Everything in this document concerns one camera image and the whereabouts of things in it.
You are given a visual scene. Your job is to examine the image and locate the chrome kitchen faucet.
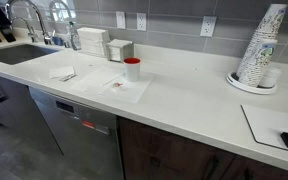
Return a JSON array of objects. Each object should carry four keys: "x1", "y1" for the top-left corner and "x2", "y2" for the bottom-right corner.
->
[{"x1": 5, "y1": 0, "x2": 53, "y2": 46}]

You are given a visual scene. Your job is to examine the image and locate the white paper towel sheet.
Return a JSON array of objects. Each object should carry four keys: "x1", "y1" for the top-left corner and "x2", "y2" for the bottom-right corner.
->
[{"x1": 99, "y1": 73, "x2": 153, "y2": 103}]

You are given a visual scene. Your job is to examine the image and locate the white mug red interior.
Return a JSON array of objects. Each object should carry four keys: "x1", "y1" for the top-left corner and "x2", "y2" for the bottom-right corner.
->
[{"x1": 123, "y1": 58, "x2": 141, "y2": 82}]

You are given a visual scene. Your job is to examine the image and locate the white napkin dispenser box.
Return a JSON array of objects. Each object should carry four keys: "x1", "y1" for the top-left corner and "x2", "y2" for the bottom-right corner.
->
[{"x1": 106, "y1": 39, "x2": 134, "y2": 62}]

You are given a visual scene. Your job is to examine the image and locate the dark wood cabinet doors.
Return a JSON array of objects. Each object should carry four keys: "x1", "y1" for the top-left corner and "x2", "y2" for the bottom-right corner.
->
[{"x1": 118, "y1": 117, "x2": 288, "y2": 180}]

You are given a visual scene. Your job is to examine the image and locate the stack of white paper towels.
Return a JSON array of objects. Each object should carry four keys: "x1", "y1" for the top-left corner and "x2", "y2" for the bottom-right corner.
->
[{"x1": 77, "y1": 27, "x2": 110, "y2": 58}]

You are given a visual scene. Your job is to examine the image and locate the stainless steel dishwasher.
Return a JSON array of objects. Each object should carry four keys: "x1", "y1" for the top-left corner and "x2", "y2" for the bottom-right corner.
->
[{"x1": 29, "y1": 87, "x2": 124, "y2": 180}]

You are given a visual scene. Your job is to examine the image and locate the clear plastic water bottle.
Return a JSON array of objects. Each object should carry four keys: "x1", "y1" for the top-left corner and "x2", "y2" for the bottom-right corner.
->
[{"x1": 67, "y1": 21, "x2": 81, "y2": 50}]

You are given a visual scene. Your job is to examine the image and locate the white round cup tray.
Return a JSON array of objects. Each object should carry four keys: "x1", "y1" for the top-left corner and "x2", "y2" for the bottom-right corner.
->
[{"x1": 226, "y1": 71, "x2": 278, "y2": 95}]

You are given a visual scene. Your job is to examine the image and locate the blue sponge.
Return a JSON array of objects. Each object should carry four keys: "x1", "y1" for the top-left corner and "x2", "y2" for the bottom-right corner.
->
[{"x1": 52, "y1": 36, "x2": 64, "y2": 46}]

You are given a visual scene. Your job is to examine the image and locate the tall stack paper cups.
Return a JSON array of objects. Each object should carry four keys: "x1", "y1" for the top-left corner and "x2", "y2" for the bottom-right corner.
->
[{"x1": 236, "y1": 4, "x2": 287, "y2": 76}]

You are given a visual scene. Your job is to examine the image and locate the short stack paper cups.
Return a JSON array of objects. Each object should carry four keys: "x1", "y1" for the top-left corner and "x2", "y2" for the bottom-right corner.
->
[{"x1": 238, "y1": 38, "x2": 279, "y2": 88}]

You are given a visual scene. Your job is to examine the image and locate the stainless steel sink basin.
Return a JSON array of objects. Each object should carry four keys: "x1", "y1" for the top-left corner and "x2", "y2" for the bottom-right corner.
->
[{"x1": 0, "y1": 44, "x2": 56, "y2": 65}]

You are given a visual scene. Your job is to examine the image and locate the dark wood cabinet under sink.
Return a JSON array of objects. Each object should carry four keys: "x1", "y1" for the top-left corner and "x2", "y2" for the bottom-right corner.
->
[{"x1": 0, "y1": 77, "x2": 62, "y2": 155}]

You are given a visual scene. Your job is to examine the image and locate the white wall outlet middle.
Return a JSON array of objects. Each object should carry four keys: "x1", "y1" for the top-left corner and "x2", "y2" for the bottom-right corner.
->
[{"x1": 137, "y1": 13, "x2": 147, "y2": 31}]

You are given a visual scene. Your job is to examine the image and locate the white wall outlet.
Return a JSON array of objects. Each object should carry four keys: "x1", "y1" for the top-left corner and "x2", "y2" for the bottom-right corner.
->
[
  {"x1": 200, "y1": 16, "x2": 217, "y2": 37},
  {"x1": 137, "y1": 13, "x2": 147, "y2": 31}
]

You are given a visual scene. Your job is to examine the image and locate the white wall switch plate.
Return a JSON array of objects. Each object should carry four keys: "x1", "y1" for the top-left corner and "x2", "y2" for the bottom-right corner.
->
[{"x1": 116, "y1": 11, "x2": 126, "y2": 29}]

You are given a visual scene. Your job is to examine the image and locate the white wall outlet right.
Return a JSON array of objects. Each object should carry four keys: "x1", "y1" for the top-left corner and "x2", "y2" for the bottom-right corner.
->
[{"x1": 200, "y1": 16, "x2": 217, "y2": 37}]

